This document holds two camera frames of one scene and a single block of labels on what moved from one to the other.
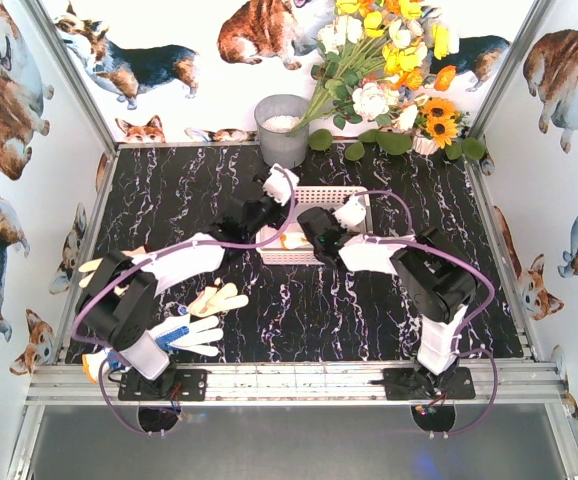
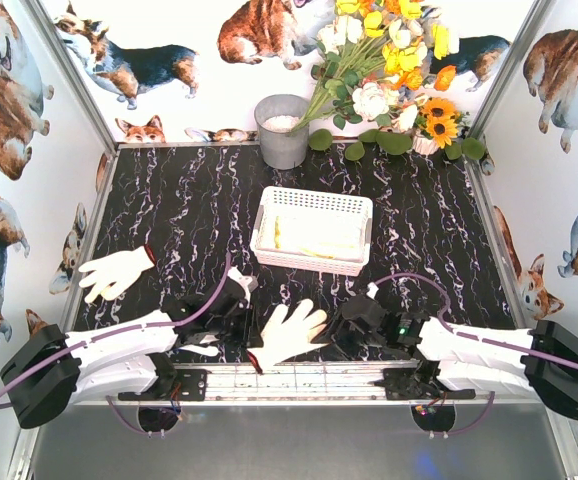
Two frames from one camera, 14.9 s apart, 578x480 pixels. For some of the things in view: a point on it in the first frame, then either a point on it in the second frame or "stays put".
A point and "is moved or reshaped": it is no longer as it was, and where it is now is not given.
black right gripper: x=316 y=226 -> x=348 y=325
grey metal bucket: x=274 y=115 stays put
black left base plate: x=170 y=385 stays put
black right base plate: x=417 y=383 stays put
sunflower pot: x=440 y=125 stays put
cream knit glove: x=217 y=298 is moved or reshaped
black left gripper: x=257 y=210 -> x=239 y=320
